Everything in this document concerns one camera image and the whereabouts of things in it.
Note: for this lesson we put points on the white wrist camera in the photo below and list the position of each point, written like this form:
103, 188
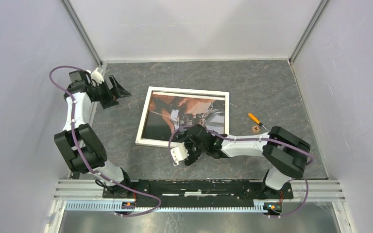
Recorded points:
96, 77
178, 154

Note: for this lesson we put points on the aluminium corner post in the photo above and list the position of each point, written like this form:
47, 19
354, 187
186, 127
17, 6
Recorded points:
308, 30
81, 31

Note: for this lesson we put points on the right aluminium corner post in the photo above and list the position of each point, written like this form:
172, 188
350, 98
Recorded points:
308, 30

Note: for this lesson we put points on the left aluminium corner post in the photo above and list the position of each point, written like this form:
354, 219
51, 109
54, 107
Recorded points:
81, 31

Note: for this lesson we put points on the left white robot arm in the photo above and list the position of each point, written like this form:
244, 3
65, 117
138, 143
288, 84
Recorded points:
78, 144

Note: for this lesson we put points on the slotted cable duct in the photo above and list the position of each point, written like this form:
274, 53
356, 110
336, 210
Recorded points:
119, 206

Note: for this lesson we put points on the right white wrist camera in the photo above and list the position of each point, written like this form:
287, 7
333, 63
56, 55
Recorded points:
178, 154

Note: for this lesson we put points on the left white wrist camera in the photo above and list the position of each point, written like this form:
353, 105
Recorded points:
96, 77

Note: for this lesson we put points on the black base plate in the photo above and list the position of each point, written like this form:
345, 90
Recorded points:
196, 193

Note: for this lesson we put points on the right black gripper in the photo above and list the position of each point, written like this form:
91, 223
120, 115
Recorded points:
192, 157

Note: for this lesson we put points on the wooden letter cube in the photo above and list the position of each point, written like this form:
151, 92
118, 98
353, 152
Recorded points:
255, 129

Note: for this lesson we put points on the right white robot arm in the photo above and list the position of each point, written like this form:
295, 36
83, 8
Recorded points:
288, 154

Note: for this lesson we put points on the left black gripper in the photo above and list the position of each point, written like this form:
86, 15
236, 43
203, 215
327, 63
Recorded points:
116, 92

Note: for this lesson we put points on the aluminium rail front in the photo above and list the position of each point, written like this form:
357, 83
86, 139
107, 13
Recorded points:
319, 191

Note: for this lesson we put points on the white photo frame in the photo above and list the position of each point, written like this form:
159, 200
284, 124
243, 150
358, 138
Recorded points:
186, 91

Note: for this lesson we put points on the orange handled screwdriver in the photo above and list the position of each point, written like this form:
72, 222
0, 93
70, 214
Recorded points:
259, 124

